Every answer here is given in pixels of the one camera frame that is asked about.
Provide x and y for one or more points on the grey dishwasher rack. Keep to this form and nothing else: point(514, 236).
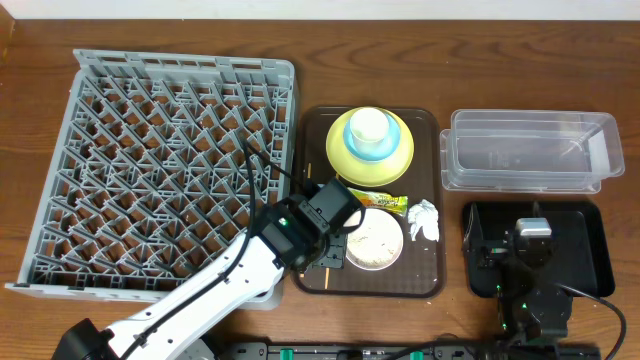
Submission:
point(159, 159)

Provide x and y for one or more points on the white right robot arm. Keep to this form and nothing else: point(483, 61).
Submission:
point(533, 310)

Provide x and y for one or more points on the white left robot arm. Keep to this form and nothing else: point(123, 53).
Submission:
point(167, 328)

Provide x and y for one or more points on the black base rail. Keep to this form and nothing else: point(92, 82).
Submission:
point(263, 351)

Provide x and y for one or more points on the yellow green snack wrapper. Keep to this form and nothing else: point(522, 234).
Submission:
point(383, 201)

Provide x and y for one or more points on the brown serving tray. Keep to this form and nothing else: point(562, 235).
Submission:
point(420, 270)

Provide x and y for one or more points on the white tissue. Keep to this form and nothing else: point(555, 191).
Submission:
point(423, 217)

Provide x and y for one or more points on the light blue bowl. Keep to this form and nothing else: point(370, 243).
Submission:
point(389, 145)

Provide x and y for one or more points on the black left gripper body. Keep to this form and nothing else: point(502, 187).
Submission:
point(320, 245)

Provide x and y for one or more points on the white paper cup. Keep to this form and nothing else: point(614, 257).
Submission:
point(369, 127)

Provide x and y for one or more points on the black waste tray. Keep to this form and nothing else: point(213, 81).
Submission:
point(580, 256)

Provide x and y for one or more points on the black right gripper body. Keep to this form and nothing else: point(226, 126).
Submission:
point(547, 260)

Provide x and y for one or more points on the clear plastic bin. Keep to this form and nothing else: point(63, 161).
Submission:
point(530, 151)

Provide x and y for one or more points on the yellow plate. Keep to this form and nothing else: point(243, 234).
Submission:
point(362, 173)

